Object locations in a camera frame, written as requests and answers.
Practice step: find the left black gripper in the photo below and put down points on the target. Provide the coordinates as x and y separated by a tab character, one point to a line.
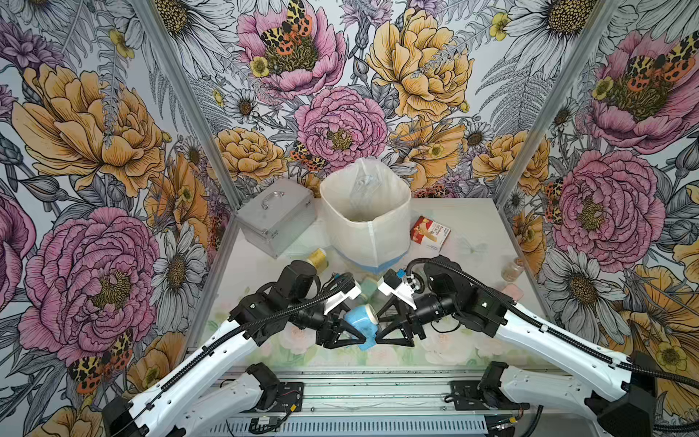
329	325

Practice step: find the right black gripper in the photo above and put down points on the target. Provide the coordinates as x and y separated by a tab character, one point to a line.
407	319

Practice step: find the blue pencil sharpener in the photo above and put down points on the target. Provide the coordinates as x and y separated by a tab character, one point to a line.
363	318

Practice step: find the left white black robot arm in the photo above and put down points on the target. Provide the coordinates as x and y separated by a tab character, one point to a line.
182	403

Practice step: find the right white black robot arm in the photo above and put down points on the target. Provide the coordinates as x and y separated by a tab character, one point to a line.
614	390

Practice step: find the teal square pencil sharpener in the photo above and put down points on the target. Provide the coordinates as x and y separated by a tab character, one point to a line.
368	288

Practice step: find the yellow pencil sharpener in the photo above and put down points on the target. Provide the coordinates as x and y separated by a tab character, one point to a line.
318	259

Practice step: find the pink pencil sharpener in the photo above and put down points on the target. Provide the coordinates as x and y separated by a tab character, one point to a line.
513	291

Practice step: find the red white bandage box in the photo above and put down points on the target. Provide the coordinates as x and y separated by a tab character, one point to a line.
429	234

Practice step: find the small glass jar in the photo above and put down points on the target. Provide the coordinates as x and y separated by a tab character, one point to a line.
513	270

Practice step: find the white lined trash bin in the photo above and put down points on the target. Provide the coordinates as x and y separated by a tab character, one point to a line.
366	209

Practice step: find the silver aluminium case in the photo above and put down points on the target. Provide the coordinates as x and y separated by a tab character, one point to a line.
275	218

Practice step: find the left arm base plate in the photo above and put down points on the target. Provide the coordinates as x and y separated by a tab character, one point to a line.
281	398

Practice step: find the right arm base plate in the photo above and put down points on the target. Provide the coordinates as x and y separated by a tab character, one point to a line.
467	396

